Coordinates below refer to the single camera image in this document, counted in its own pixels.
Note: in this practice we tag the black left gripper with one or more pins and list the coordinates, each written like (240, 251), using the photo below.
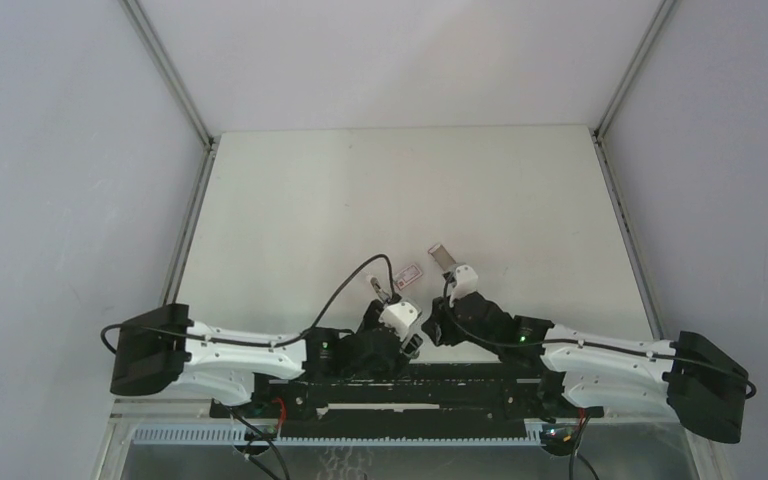
(371, 315)

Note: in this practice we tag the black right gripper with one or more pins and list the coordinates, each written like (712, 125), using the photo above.
(435, 328)

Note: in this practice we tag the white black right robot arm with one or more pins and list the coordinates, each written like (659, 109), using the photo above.
(690, 378)

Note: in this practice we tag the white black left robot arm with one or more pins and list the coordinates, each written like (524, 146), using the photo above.
(164, 349)

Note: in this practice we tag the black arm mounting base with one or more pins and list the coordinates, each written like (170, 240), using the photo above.
(431, 398)

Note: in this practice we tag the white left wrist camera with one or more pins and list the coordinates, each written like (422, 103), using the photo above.
(404, 317)

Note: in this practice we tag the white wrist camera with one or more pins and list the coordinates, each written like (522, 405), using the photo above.
(462, 281)
(404, 317)

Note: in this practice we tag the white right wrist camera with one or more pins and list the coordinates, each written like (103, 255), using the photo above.
(462, 281)

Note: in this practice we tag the white slotted cable duct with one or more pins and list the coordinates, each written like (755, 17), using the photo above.
(237, 435)

